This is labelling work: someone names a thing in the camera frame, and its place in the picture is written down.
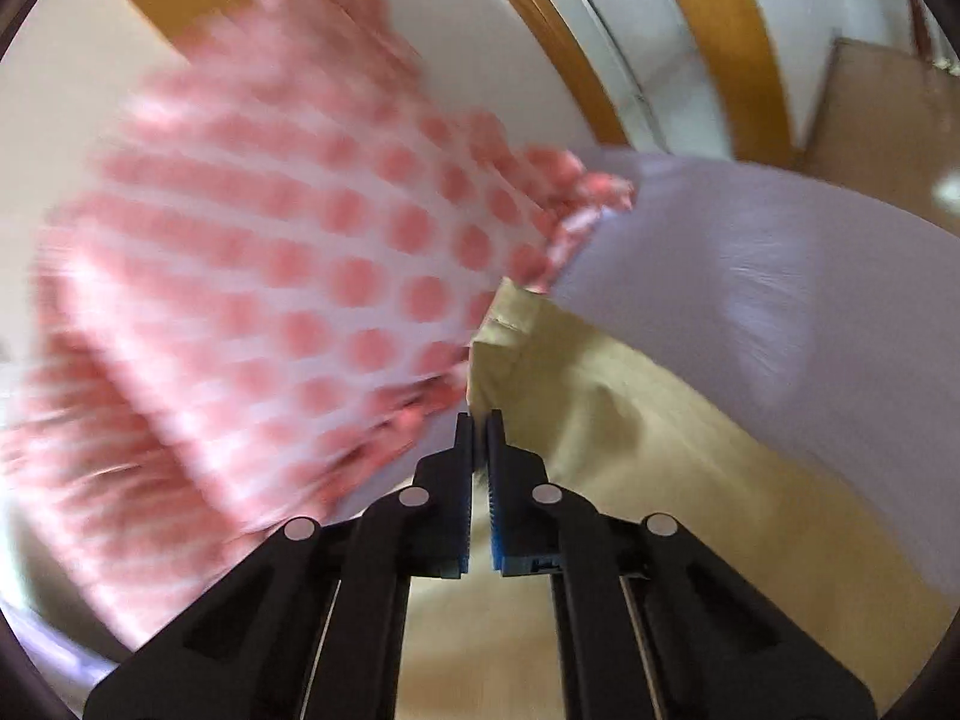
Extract khaki beige pants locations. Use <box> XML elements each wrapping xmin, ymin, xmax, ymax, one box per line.
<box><xmin>397</xmin><ymin>284</ymin><xmax>958</xmax><ymax>718</ymax></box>

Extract brown wooden cabinet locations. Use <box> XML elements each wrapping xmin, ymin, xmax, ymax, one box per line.
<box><xmin>797</xmin><ymin>37</ymin><xmax>958</xmax><ymax>234</ymax></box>

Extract lavender textured bed sheet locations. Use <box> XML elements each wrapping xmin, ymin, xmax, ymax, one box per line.
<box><xmin>553</xmin><ymin>146</ymin><xmax>958</xmax><ymax>592</ymax></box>

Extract pink polka dot pillow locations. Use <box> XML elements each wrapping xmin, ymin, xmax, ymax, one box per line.
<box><xmin>2</xmin><ymin>0</ymin><xmax>635</xmax><ymax>647</ymax></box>

